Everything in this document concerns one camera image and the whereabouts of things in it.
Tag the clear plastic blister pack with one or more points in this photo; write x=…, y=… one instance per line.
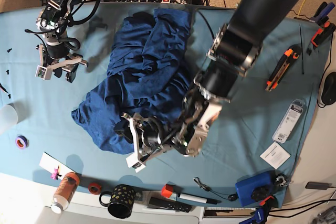
x=289, y=121

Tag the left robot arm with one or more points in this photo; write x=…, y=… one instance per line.
x=234, y=51

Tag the translucent plastic cup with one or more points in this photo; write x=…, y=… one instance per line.
x=8, y=118

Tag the orange tape roll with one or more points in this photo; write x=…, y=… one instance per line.
x=95, y=188

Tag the black computer mouse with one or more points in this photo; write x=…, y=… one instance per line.
x=328, y=96

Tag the white paper leaflet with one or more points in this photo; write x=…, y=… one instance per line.
x=275, y=155

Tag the blue t-shirt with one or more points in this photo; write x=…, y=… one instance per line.
x=147, y=74

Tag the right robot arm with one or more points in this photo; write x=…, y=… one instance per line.
x=57, y=51

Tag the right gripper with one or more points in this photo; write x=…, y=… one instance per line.
x=68, y=63

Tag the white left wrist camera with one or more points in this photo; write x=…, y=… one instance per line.
x=133, y=161

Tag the orange black utility knife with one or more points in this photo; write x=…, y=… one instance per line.
x=290, y=56

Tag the black marker pen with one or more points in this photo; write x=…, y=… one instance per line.
x=197, y=199

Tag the blue black clamp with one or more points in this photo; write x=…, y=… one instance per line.
x=323, y=10

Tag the orange black clamp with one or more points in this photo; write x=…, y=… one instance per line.
x=322, y=34

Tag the blue clamp bottom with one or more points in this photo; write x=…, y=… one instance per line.
x=261, y=214

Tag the pink clip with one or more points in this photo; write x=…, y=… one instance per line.
x=55, y=174

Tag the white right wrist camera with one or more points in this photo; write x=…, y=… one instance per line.
x=44, y=73

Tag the purple tape roll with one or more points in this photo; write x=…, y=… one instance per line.
x=21, y=142

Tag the black dotted remote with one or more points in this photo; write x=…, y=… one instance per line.
x=170, y=205

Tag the orange bottle white cap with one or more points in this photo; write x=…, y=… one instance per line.
x=65, y=192

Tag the orange cube block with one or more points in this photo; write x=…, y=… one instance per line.
x=167, y=191

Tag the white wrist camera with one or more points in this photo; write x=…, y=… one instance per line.
x=133, y=161
x=44, y=73

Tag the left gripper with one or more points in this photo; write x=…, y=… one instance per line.
x=145, y=134

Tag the teal table cloth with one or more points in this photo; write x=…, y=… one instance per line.
x=235, y=141

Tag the blue box with knob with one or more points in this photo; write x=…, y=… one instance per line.
x=255, y=188

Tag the black yellow-dotted mug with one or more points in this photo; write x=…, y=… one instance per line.
x=121, y=201

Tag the black adapter right edge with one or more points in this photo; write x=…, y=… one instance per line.
x=317, y=186

